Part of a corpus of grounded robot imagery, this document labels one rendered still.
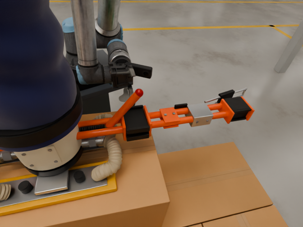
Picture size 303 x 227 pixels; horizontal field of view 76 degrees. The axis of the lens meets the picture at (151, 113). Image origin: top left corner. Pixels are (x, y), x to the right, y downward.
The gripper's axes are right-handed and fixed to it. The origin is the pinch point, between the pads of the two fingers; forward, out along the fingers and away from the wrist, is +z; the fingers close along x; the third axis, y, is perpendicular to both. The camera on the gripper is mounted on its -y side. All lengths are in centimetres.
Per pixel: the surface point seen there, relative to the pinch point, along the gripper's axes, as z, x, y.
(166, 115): 14.0, 1.9, -7.2
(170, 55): -215, -110, -101
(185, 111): 12.5, 0.7, -14.5
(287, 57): -139, -83, -249
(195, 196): 22, -53, -27
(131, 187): 28.0, -12.6, 6.4
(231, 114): 17.3, 1.9, -28.3
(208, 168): 9, -53, -41
